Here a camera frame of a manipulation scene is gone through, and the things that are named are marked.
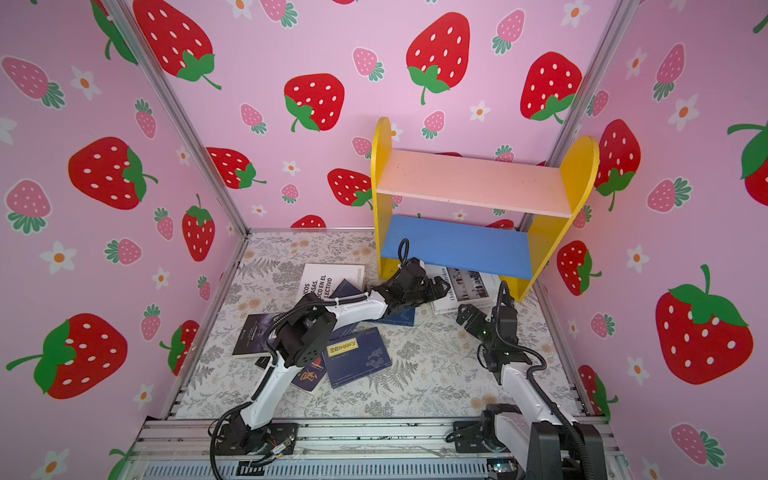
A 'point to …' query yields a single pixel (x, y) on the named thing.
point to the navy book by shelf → (402, 317)
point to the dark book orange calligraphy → (308, 377)
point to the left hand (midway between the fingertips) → (446, 289)
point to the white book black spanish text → (323, 279)
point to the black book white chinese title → (251, 342)
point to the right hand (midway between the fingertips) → (470, 312)
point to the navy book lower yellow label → (355, 352)
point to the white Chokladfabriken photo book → (467, 287)
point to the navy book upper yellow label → (343, 289)
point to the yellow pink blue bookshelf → (504, 249)
